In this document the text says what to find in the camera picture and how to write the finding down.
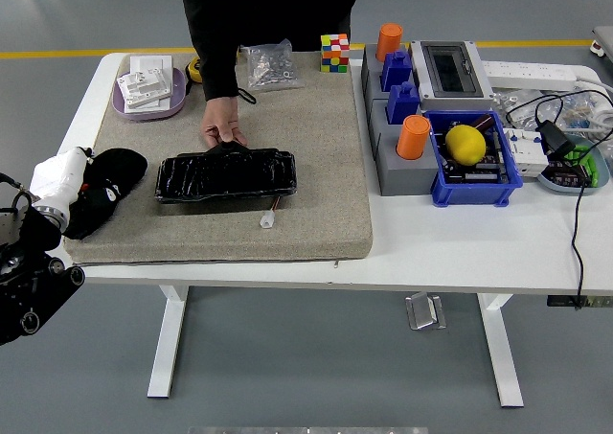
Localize white circuit breaker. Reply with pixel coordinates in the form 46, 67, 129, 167
503, 127, 550, 179

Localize purple tray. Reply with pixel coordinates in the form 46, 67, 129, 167
111, 66, 188, 122

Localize white thick cable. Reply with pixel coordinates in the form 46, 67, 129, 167
574, 77, 613, 141

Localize grey electrical distribution box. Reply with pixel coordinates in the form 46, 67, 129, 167
409, 39, 496, 113

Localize white table leg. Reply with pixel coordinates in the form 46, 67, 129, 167
476, 293, 526, 409
147, 285, 192, 400

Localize black power adapter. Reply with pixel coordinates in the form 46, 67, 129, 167
535, 120, 578, 157

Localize light blue dish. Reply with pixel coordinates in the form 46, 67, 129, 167
535, 134, 612, 198

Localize black rag with red tag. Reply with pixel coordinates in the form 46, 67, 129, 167
62, 148, 148, 241

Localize white metal block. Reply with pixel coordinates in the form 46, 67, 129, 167
117, 68, 173, 109

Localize blue plastic bin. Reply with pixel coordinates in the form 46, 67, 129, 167
423, 109, 524, 209

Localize orange cylinder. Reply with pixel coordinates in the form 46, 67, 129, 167
396, 114, 432, 161
375, 22, 404, 63

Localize green plastic part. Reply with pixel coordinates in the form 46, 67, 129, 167
559, 145, 602, 189

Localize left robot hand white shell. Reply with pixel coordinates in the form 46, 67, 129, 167
29, 145, 120, 215

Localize white power strip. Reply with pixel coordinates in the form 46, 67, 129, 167
481, 59, 579, 93

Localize black power cable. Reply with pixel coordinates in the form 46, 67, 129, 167
505, 88, 600, 310

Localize dark circuit board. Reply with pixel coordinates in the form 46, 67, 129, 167
543, 158, 593, 187
441, 148, 510, 185

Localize yellow lemon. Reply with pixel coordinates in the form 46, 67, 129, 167
444, 124, 488, 166

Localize blue plastic block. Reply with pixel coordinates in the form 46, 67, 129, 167
380, 49, 414, 93
386, 81, 421, 125

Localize black table control box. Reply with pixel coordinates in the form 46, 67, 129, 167
547, 294, 613, 309

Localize grey-brown mat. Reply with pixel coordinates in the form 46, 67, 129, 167
63, 50, 375, 266

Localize clear bags of small parts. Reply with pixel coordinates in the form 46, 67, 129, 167
492, 87, 613, 134

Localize clear bag of nuts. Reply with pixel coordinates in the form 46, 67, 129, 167
240, 38, 306, 93

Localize person's right hand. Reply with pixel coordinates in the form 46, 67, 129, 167
199, 95, 249, 148

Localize colourful puzzle cube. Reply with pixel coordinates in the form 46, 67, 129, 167
320, 33, 352, 74

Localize white connector with orange wires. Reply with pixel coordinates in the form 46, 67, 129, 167
260, 194, 284, 228

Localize metal bracket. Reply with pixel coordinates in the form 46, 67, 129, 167
404, 292, 448, 331

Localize person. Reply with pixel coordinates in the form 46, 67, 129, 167
175, 0, 362, 55

